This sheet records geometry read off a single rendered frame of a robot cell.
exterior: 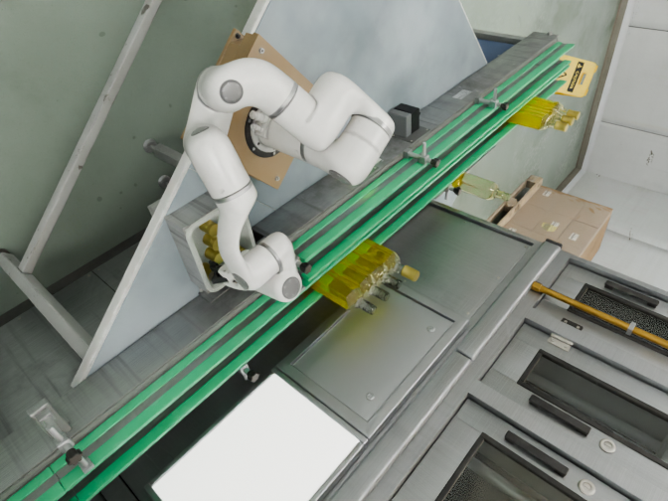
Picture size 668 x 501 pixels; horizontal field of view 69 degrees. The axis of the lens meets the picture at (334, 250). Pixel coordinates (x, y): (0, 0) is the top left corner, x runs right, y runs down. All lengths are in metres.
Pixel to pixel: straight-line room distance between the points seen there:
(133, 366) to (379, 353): 0.64
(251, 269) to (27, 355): 1.01
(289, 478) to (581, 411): 0.75
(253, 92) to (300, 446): 0.83
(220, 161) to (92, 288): 1.09
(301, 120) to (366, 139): 0.15
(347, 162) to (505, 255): 0.88
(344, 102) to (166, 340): 0.74
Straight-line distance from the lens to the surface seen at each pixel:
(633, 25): 7.04
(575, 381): 1.48
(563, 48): 2.56
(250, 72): 0.91
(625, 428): 1.45
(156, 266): 1.29
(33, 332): 1.90
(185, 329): 1.33
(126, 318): 1.32
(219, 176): 0.94
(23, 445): 1.33
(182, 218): 1.21
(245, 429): 1.33
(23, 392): 1.74
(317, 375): 1.38
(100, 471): 1.31
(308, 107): 0.97
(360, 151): 1.02
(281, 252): 1.03
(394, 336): 1.44
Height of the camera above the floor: 1.72
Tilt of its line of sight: 33 degrees down
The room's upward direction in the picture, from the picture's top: 118 degrees clockwise
